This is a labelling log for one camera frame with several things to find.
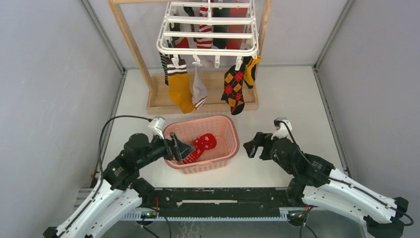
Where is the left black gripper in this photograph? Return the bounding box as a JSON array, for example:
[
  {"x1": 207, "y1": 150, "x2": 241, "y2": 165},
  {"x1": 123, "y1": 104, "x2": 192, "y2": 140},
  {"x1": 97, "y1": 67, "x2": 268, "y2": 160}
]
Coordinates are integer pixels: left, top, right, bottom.
[{"x1": 137, "y1": 130, "x2": 195, "y2": 169}]

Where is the red snowflake sock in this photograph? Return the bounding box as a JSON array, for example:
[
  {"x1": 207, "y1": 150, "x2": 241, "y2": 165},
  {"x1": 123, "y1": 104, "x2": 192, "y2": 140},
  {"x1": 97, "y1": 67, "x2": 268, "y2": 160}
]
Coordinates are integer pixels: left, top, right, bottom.
[{"x1": 181, "y1": 133, "x2": 217, "y2": 164}]

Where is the pink plastic basket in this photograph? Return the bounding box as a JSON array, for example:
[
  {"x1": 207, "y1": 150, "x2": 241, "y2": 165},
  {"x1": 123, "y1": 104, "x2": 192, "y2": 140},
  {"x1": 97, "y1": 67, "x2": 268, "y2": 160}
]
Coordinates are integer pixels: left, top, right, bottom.
[{"x1": 163, "y1": 115, "x2": 239, "y2": 174}]

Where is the wooden hanger stand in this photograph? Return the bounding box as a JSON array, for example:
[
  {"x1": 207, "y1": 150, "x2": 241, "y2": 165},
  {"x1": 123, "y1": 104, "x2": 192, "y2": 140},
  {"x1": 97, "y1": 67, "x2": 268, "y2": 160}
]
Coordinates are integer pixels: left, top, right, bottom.
[{"x1": 108, "y1": 0, "x2": 272, "y2": 115}]

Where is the mustard yellow sock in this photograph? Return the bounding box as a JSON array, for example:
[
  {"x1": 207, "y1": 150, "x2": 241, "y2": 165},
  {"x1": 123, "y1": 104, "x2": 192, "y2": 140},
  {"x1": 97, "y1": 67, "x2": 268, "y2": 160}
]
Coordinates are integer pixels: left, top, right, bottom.
[{"x1": 243, "y1": 55, "x2": 262, "y2": 89}]

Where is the red sock white pattern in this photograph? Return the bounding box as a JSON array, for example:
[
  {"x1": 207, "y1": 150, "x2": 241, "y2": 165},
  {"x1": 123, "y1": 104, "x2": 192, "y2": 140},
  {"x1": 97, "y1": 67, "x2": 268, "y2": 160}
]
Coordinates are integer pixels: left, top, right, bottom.
[{"x1": 226, "y1": 8, "x2": 248, "y2": 50}]

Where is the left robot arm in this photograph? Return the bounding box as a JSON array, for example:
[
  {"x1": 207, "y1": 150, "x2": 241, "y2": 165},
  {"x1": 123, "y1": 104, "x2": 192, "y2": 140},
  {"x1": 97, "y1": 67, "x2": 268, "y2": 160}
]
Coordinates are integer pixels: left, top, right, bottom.
[{"x1": 43, "y1": 116, "x2": 196, "y2": 238}]

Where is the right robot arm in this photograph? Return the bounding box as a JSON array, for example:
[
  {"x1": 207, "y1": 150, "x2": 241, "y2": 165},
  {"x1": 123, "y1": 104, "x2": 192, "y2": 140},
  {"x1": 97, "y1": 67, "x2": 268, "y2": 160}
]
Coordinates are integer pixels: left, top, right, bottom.
[{"x1": 243, "y1": 118, "x2": 414, "y2": 238}]

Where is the white plastic sock hanger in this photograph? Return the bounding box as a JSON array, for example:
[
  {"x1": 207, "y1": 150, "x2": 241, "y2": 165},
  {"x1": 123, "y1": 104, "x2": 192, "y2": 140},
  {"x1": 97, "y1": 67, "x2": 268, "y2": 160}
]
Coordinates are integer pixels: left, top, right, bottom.
[{"x1": 156, "y1": 0, "x2": 259, "y2": 70}]

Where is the grey white sock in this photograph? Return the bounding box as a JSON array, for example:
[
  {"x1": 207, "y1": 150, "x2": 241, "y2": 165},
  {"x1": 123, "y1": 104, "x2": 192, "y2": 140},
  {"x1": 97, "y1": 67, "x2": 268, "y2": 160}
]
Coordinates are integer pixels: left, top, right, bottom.
[{"x1": 192, "y1": 66, "x2": 208, "y2": 110}]

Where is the yellow brown striped sock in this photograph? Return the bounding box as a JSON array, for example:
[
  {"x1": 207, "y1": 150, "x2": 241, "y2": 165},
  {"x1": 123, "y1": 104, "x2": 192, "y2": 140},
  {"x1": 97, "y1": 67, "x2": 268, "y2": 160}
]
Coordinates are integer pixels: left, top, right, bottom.
[{"x1": 166, "y1": 59, "x2": 195, "y2": 114}]

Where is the argyle red yellow sock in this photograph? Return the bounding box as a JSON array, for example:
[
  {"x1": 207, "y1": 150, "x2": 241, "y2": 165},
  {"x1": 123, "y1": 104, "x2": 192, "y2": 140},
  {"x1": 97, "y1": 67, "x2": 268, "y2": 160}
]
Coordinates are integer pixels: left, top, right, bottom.
[{"x1": 221, "y1": 65, "x2": 247, "y2": 115}]

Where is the black white striped sock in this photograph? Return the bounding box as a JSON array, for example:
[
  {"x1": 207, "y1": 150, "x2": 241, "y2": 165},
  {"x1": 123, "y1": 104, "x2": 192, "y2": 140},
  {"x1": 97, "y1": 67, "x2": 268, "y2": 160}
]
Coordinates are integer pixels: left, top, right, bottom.
[{"x1": 159, "y1": 53, "x2": 170, "y2": 86}]

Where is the red white striped sock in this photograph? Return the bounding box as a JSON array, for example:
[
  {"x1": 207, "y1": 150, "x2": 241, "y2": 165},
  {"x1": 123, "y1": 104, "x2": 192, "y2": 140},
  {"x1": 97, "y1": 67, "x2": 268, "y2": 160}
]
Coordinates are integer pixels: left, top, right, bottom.
[{"x1": 196, "y1": 7, "x2": 212, "y2": 49}]

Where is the black striped narrow sock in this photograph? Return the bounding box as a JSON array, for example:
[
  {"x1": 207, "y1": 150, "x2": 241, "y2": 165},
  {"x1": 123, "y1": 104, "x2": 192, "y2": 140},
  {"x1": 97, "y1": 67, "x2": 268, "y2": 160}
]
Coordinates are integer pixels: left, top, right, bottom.
[{"x1": 183, "y1": 6, "x2": 195, "y2": 32}]

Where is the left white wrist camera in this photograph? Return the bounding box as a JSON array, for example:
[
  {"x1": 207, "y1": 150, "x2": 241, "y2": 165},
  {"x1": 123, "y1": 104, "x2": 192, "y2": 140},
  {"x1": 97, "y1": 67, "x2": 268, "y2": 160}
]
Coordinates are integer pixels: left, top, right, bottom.
[{"x1": 148, "y1": 116, "x2": 166, "y2": 139}]

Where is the black mounting rail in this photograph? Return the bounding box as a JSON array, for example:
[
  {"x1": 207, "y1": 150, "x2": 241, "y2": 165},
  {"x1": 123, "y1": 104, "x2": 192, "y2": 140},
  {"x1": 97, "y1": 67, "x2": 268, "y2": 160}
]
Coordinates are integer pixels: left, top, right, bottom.
[{"x1": 141, "y1": 187, "x2": 306, "y2": 219}]

